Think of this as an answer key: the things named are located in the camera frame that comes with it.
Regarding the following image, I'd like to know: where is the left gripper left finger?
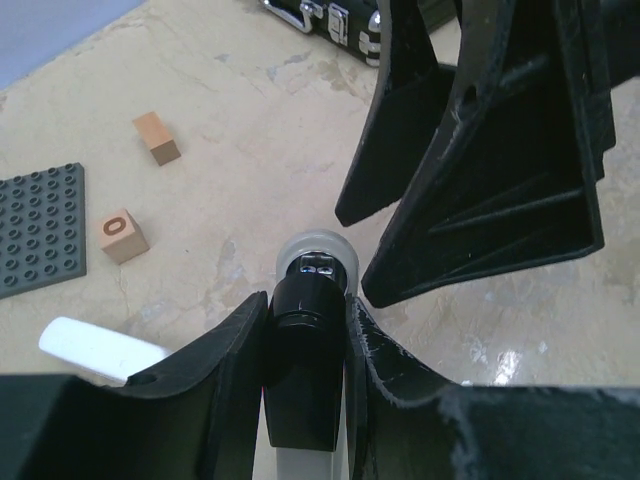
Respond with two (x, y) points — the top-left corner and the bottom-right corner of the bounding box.
(1, 292), (268, 479)

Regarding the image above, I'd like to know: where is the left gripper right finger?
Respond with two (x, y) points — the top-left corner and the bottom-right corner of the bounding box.
(345, 297), (639, 479)

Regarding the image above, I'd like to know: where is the grey studded baseplate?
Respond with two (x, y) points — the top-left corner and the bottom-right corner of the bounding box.
(0, 163), (87, 299)

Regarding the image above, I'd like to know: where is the white stapler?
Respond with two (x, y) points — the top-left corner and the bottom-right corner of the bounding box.
(38, 317), (172, 383)

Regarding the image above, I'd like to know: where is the wooden letter cube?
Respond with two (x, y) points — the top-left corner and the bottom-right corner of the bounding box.
(99, 208), (150, 265)

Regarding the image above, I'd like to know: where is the plain wooden block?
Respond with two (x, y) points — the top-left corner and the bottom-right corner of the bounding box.
(132, 111), (181, 166)

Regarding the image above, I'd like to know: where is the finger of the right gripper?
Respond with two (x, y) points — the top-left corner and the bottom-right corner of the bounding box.
(335, 1), (455, 226)
(362, 1), (615, 308)

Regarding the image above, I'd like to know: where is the black case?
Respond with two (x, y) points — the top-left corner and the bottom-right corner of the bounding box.
(259, 0), (472, 67)

